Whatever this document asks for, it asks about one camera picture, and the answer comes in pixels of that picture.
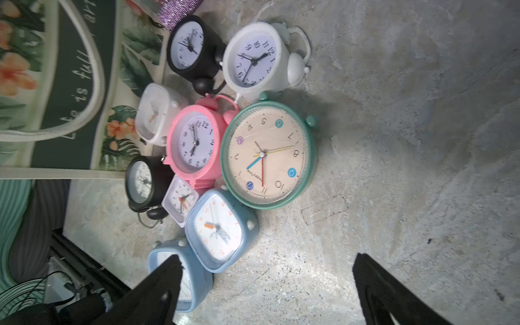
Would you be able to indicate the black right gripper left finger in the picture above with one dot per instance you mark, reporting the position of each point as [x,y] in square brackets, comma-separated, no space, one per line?
[153,301]

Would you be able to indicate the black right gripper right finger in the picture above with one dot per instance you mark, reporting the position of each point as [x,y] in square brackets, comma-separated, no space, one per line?
[385,300]

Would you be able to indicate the black twin-bell alarm clock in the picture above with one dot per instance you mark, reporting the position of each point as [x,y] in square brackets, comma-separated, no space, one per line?
[147,180]

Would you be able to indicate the green round alarm clock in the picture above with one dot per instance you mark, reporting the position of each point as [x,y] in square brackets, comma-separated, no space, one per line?
[268,154]

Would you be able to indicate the cream floral canvas bag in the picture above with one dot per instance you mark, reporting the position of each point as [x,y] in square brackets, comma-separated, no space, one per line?
[72,76]

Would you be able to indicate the blue square alarm clock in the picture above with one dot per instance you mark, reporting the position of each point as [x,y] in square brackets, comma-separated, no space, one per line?
[196,281]

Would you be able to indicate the light blue square clock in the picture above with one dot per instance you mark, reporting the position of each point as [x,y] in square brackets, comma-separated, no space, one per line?
[220,230]

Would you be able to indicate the small pink square clock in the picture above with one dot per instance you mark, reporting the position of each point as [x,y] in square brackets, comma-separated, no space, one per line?
[179,200]

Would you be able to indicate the pink twin-bell alarm clock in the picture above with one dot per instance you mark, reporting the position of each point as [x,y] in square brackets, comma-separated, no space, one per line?
[195,137]

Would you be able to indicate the white square alarm clock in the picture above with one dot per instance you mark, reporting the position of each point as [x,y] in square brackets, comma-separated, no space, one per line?
[158,106]

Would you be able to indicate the small black twin-bell clock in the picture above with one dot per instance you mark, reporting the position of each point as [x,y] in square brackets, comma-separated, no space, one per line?
[195,52]

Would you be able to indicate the small white round clock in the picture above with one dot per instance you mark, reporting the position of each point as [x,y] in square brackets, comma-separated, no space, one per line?
[266,58]

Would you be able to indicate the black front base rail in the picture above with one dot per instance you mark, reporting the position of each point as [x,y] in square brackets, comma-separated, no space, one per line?
[88,275]

